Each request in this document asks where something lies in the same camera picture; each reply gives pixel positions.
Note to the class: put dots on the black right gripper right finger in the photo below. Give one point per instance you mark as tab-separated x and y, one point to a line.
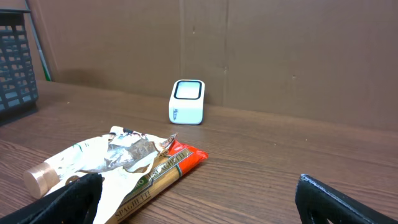
319	203

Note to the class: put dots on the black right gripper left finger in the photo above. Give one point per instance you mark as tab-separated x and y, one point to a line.
77	202

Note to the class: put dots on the white hair product tube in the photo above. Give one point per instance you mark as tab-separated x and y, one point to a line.
42	177

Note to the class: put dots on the beige bread snack bag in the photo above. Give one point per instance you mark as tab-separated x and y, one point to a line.
122	157

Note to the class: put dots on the orange spaghetti packet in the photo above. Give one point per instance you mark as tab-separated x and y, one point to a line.
176	162

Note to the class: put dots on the white barcode scanner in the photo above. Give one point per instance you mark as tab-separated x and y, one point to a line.
186	102

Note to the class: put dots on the grey plastic shopping basket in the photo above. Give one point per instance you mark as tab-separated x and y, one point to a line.
19	92

